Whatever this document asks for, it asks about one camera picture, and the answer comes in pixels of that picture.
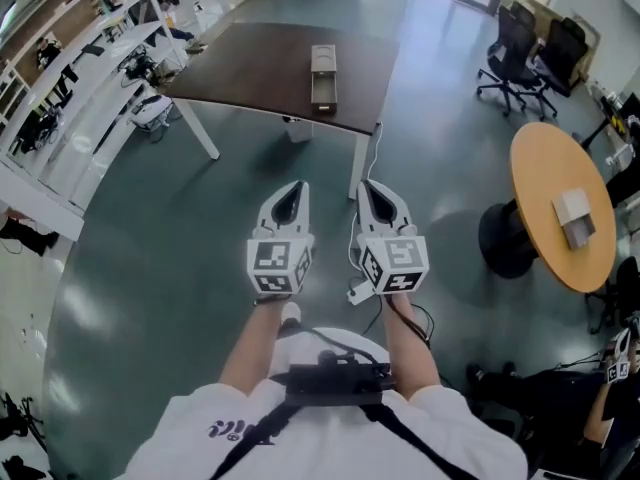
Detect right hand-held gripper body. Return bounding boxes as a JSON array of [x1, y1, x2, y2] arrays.
[[355, 221, 431, 296]]

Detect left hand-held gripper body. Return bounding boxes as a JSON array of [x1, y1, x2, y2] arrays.
[[246, 220, 317, 296]]

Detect grey drawer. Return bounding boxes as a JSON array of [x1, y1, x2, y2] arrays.
[[310, 71, 339, 116]]

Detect person's right forearm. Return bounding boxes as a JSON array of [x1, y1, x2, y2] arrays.
[[381, 292, 442, 402]]

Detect person's left forearm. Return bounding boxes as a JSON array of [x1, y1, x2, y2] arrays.
[[218, 295, 294, 397]]

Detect small grey box with drawer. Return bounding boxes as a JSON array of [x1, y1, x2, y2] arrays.
[[550, 187, 598, 251]]

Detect white power strip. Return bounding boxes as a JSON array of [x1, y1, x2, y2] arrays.
[[345, 279, 377, 306]]

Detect person's white shoe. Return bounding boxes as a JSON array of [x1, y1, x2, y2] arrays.
[[280, 301, 303, 330]]

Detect black chest-mounted device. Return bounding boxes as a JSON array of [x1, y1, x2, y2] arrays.
[[283, 349, 398, 409]]

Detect dark brown rectangular table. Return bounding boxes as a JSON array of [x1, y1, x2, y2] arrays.
[[166, 21, 402, 202]]

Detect white wheeled device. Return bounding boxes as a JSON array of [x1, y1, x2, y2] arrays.
[[129, 94, 170, 130]]

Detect round orange wooden table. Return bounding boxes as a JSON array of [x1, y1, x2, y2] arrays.
[[478, 121, 618, 295]]

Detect black office chair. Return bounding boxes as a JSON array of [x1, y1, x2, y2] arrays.
[[530, 16, 590, 123], [476, 4, 544, 118]]

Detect person's white shirt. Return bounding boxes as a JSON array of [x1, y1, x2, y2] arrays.
[[113, 325, 529, 480]]

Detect long white shelving desk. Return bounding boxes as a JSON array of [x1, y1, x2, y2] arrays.
[[0, 0, 189, 243]]

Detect black swivel chair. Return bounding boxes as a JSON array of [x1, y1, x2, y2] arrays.
[[583, 255, 640, 337]]

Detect black tripod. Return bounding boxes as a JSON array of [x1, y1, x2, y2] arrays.
[[0, 391, 47, 452]]

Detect white power cable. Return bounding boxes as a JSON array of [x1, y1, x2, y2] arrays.
[[348, 120, 384, 272]]

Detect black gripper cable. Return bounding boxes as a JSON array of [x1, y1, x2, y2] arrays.
[[363, 295, 437, 352]]

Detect black harness straps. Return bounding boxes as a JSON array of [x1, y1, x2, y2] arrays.
[[208, 401, 482, 480]]

